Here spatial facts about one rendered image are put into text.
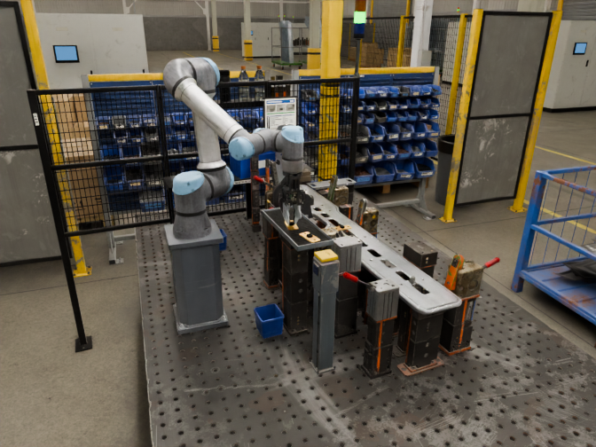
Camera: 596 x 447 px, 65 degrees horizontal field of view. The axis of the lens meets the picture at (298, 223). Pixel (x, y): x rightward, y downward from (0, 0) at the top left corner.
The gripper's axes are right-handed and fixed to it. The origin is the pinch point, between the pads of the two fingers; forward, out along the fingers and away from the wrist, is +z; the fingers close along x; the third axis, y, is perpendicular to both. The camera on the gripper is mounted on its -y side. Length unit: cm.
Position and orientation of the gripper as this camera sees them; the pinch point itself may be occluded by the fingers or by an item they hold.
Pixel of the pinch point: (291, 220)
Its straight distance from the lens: 175.7
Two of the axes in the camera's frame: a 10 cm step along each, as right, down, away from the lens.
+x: 9.8, -0.8, 2.1
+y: 2.2, 3.8, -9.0
